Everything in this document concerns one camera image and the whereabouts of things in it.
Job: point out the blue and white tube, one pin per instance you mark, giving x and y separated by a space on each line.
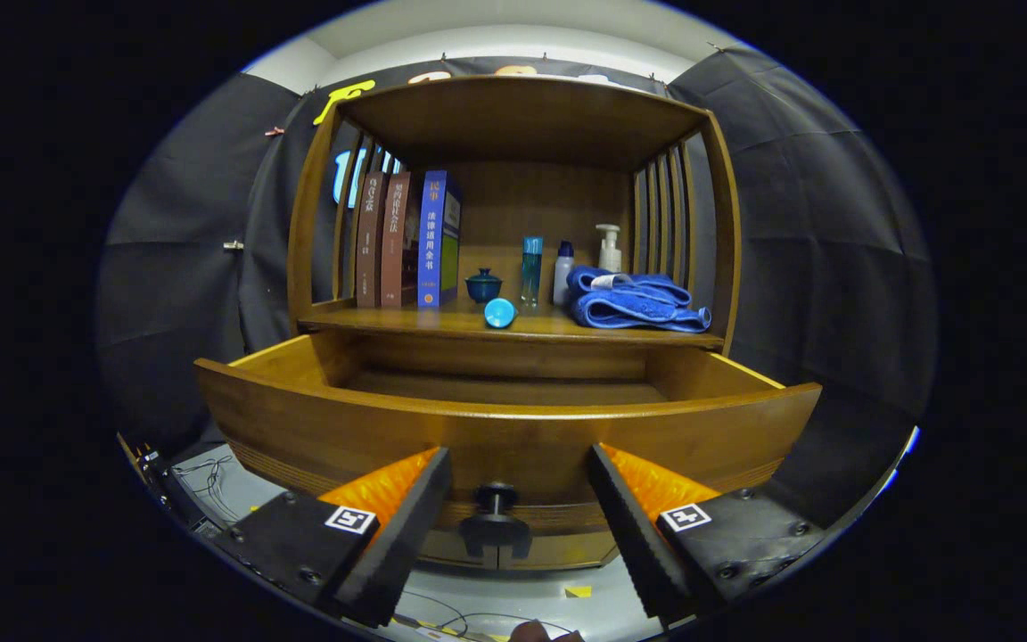
499 313

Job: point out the blue folded towel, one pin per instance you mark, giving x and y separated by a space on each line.
629 308

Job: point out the wooden countertop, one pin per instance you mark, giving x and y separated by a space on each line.
442 319

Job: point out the wooden drawer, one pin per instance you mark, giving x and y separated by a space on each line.
513 446

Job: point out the white bottle dark cap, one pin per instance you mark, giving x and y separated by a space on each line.
562 276

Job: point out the teal clear bottle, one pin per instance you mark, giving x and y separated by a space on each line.
531 267

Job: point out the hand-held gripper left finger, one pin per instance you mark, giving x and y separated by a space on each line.
398 539

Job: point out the white pump bottle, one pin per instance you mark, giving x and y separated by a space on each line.
609 254

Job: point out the slim brown book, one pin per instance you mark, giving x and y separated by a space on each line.
371 241

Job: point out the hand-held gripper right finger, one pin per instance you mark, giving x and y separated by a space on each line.
634 539

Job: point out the blue lidded teacup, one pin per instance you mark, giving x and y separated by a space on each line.
483 287

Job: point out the thick brown book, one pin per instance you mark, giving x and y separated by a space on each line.
398 241

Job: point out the yellow tape piece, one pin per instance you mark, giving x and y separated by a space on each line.
578 590

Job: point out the wooden cabinet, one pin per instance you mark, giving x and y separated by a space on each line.
522 116

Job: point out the wooden cabinet door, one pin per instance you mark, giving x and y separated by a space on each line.
567 551
442 555

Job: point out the blue book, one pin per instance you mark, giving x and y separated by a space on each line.
431 236

